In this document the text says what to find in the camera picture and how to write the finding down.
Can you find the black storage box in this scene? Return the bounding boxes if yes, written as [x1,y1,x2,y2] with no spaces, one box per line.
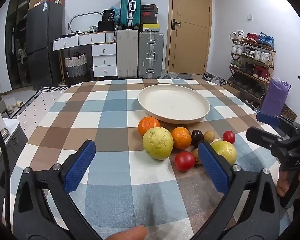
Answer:
[98,21,115,32]

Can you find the blue plastic bag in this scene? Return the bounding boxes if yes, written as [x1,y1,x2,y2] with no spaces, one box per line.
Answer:
[109,5,121,22]

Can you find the yellow-green guava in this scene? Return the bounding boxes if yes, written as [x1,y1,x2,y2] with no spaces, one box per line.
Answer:
[210,140,237,165]
[142,127,174,161]

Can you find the patterned brown box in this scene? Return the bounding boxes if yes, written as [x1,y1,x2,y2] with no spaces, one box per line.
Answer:
[281,104,297,120]

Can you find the black cable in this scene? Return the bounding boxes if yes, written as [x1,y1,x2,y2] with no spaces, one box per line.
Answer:
[0,116,12,230]

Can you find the black and red shoe box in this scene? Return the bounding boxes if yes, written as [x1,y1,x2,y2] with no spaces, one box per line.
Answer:
[141,4,158,17]

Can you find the silver suitcase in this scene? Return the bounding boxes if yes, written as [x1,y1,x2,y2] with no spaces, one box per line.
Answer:
[139,31,165,79]

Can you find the yellow and black shoe box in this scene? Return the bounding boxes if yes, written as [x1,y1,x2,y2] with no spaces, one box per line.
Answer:
[142,24,160,32]

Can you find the shoe rack with shoes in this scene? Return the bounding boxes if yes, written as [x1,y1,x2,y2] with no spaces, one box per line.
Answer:
[229,30,275,105]

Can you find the dark grey refrigerator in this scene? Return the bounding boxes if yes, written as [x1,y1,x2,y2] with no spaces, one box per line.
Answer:
[26,0,64,87]

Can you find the person's right hand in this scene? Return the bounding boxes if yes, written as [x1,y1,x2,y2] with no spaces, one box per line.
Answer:
[276,169,300,205]

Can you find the person's left hand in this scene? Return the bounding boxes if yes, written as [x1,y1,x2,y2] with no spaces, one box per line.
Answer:
[102,226,148,240]

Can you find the black printed bag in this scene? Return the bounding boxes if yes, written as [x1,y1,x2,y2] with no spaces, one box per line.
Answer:
[102,9,115,22]

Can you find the red tomato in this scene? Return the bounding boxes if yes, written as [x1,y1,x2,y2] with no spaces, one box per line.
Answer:
[222,130,236,144]
[174,151,196,172]

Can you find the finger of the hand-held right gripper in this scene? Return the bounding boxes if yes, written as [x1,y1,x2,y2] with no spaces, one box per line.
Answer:
[256,112,300,132]
[245,126,292,157]

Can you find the purple paper bag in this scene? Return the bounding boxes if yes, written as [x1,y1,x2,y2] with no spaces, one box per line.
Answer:
[261,78,290,117]

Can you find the grey wicker basket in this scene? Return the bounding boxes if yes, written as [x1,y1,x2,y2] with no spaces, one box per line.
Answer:
[64,52,87,78]

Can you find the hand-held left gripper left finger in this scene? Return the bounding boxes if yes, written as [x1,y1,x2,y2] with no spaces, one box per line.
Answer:
[12,139,103,240]

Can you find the cream round plate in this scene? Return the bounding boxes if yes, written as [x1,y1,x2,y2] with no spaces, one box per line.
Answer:
[137,84,210,124]

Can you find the beige slippers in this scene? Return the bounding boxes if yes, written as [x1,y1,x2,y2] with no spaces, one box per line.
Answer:
[7,100,24,113]

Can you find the white drawer desk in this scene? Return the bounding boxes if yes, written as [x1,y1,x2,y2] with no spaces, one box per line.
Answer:
[52,31,118,78]

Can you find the teal suitcase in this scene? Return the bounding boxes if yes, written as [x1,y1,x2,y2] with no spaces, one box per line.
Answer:
[120,0,142,29]

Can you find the wooden door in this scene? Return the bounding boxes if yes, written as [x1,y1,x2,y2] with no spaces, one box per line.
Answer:
[165,0,212,75]

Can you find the orange mandarin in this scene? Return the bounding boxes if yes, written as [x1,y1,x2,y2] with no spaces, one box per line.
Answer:
[171,127,192,150]
[137,117,161,137]

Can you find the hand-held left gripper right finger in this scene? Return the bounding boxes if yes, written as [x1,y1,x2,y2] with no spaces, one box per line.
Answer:
[197,141,294,240]

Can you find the white dotted rug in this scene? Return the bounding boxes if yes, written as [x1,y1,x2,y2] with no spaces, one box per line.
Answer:
[12,87,68,122]

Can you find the wooden shoe rack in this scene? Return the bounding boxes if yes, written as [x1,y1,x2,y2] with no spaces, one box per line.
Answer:
[227,31,276,105]

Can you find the dark glass wardrobe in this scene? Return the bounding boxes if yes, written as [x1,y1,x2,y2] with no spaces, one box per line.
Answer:
[5,0,35,90]

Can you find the grey white sneakers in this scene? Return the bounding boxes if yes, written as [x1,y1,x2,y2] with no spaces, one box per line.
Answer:
[202,72,227,85]

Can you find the beige suitcase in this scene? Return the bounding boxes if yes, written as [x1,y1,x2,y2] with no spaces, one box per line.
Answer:
[116,29,139,79]

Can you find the oval grey frame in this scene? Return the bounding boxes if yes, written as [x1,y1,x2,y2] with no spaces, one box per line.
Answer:
[69,11,103,33]

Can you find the grey slippers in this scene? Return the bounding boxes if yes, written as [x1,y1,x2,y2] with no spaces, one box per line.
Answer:
[162,74,190,80]

